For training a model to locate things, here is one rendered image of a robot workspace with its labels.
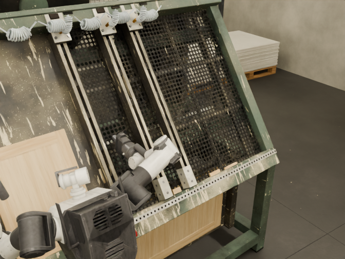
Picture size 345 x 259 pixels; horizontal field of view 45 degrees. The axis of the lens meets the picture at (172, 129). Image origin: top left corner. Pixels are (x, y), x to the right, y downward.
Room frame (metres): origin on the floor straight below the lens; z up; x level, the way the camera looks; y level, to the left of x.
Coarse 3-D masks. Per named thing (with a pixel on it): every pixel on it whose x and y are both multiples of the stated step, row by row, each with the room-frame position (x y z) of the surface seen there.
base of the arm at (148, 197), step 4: (128, 172) 1.50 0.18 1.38; (124, 176) 1.47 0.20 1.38; (112, 184) 1.45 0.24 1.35; (116, 184) 1.45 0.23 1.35; (112, 188) 1.44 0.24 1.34; (116, 188) 1.44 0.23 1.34; (148, 196) 1.44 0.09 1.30; (144, 200) 1.42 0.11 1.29; (132, 204) 1.41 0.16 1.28; (140, 204) 1.41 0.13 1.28; (132, 208) 1.40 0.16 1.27; (136, 208) 1.40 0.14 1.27
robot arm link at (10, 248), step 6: (6, 240) 1.22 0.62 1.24; (0, 246) 1.24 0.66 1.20; (6, 246) 1.21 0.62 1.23; (0, 252) 1.23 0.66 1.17; (6, 252) 1.21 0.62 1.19; (12, 252) 1.19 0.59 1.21; (18, 252) 1.19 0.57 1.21; (0, 258) 1.22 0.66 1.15; (6, 258) 1.22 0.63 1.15; (12, 258) 1.22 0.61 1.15
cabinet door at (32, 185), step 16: (16, 144) 1.79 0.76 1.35; (32, 144) 1.82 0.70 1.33; (48, 144) 1.86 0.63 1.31; (64, 144) 1.90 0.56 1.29; (0, 160) 1.70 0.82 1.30; (16, 160) 1.74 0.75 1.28; (32, 160) 1.77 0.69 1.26; (48, 160) 1.81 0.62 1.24; (64, 160) 1.85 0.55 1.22; (0, 176) 1.65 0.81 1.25; (16, 176) 1.69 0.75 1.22; (32, 176) 1.72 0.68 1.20; (48, 176) 1.76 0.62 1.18; (16, 192) 1.64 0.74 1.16; (32, 192) 1.67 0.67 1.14; (48, 192) 1.71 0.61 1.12; (64, 192) 1.75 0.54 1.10; (0, 208) 1.56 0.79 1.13; (16, 208) 1.59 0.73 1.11; (32, 208) 1.63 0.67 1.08; (48, 208) 1.66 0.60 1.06; (16, 224) 1.54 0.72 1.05
